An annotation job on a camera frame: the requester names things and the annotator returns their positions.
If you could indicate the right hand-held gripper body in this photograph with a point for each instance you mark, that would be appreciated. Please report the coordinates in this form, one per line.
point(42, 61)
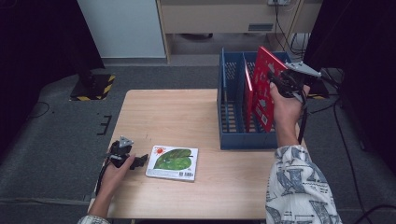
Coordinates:
point(295, 84)

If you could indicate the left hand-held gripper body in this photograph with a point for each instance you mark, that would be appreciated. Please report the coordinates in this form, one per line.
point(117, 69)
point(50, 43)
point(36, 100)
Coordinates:
point(121, 154)

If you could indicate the white book with green leaf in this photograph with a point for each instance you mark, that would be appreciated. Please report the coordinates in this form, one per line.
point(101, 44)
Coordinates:
point(172, 161)

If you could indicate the blue plastic file rack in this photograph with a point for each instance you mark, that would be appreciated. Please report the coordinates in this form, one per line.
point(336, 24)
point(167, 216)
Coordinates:
point(233, 140)

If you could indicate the person's right hand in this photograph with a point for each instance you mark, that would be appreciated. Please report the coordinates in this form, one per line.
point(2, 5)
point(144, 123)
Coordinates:
point(288, 109)

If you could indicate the person's left hand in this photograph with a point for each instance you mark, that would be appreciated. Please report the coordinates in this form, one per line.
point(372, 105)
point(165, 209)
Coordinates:
point(115, 180)

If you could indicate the black stand with striped base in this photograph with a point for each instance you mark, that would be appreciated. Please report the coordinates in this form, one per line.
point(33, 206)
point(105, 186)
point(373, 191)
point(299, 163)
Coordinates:
point(93, 88)
point(320, 91)

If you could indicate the black floor marking tape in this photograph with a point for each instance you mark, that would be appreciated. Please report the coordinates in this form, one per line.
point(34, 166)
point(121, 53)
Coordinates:
point(105, 124)

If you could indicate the grey tape piece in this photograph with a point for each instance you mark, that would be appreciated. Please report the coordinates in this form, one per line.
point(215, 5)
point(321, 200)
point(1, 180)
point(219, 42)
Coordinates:
point(88, 197)

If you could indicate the black curtain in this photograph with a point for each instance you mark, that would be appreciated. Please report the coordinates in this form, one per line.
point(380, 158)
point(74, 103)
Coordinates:
point(37, 46)
point(367, 62)

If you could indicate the white power strip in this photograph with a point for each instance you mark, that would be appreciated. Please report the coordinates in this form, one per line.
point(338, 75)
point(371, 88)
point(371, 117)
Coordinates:
point(278, 2)

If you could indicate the beige desk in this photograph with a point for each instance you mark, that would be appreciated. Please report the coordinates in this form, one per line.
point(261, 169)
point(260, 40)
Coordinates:
point(211, 18)

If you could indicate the white cabinet panel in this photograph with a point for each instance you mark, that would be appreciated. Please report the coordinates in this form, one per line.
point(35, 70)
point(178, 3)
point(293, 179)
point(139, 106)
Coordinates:
point(124, 28)

